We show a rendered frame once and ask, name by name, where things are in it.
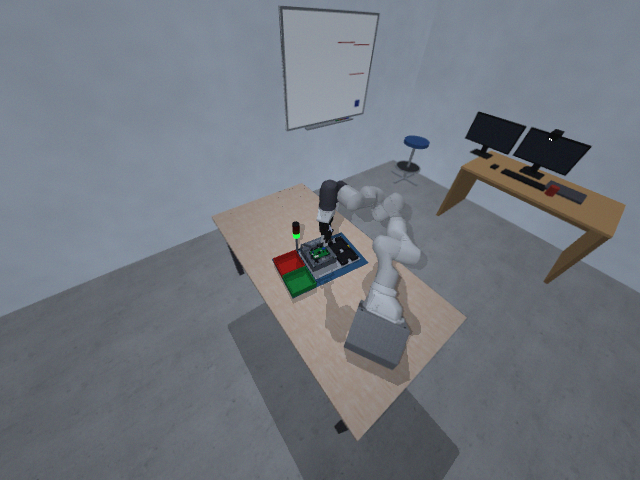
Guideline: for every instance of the red bin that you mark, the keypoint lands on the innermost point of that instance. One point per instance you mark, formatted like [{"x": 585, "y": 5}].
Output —
[{"x": 288, "y": 262}]

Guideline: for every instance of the green circuit board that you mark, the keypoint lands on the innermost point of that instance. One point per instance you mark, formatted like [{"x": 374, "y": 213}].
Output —
[{"x": 320, "y": 252}]

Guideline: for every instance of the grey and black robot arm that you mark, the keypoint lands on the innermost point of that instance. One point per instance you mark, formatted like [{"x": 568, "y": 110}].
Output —
[{"x": 395, "y": 246}]

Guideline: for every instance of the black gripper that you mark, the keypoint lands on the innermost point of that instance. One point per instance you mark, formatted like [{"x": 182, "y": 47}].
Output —
[{"x": 326, "y": 232}]

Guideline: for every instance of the green open bin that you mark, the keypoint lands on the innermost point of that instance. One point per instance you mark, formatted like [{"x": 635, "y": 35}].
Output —
[{"x": 299, "y": 281}]

